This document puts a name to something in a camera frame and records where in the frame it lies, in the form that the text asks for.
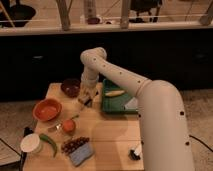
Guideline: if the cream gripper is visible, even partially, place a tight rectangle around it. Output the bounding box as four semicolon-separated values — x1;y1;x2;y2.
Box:
78;84;97;104

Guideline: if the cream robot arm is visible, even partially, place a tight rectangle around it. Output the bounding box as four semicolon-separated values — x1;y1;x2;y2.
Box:
80;47;195;171

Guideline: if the white lidded cup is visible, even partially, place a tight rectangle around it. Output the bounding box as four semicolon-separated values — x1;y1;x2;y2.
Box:
27;133;42;153

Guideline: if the dark red bowl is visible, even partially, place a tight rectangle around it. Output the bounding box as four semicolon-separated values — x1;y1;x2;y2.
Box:
61;78;80;98

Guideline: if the green tray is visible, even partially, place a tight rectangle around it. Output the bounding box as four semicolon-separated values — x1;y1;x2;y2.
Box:
101;79;137;115

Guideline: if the yellow banana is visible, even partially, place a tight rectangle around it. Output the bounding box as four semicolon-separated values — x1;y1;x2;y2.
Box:
105;90;125;97

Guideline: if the metal spoon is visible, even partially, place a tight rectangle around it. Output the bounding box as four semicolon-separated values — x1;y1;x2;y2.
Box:
47;123;61;132

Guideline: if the orange bowl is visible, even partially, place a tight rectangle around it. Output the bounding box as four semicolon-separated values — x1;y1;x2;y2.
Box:
32;98;62;122

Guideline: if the bunch of brown grapes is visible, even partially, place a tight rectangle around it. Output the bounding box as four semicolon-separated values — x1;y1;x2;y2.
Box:
61;137;89;155

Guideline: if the green chili pepper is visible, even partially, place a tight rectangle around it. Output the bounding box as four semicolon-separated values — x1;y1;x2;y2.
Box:
39;133;58;157

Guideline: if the blue sponge cloth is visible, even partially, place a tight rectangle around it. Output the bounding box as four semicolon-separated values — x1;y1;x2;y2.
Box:
69;143;94;167

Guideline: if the black marker pen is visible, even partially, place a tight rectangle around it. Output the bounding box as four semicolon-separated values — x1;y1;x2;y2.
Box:
19;127;34;171

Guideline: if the black office chair base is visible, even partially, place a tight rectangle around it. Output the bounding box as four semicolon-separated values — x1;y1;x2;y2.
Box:
0;4;36;27

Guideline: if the black cable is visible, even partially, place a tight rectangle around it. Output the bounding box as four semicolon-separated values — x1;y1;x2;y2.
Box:
189;134;213;154

